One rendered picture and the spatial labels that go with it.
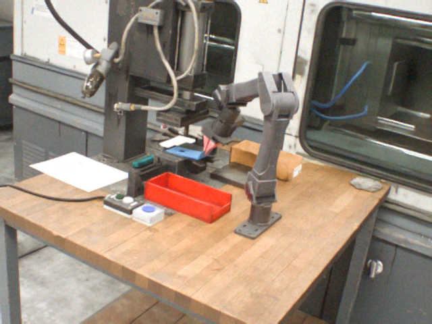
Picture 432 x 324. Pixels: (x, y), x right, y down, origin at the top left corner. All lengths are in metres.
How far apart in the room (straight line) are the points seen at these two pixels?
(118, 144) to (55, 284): 1.12
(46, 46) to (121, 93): 1.49
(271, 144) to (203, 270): 0.40
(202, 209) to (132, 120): 0.53
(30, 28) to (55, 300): 1.67
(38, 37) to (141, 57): 1.63
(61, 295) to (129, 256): 1.44
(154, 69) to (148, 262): 0.72
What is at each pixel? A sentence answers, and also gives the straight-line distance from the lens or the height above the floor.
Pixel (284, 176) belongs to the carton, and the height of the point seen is 0.92.
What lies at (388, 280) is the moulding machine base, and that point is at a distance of 2.34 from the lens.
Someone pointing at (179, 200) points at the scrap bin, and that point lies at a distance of 1.60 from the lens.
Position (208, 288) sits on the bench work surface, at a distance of 1.28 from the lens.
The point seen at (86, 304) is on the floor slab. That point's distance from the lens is 2.72.
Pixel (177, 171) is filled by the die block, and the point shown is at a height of 0.95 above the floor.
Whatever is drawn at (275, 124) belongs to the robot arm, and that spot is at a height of 1.23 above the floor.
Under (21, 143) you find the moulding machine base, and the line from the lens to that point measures 3.67.
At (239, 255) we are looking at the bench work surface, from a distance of 1.43.
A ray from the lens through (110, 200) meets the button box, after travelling 1.60.
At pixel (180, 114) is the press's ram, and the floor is 1.14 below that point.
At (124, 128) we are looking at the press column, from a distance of 1.93.
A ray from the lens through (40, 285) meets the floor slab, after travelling 2.87.
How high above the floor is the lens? 1.62
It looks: 21 degrees down
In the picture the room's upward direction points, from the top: 7 degrees clockwise
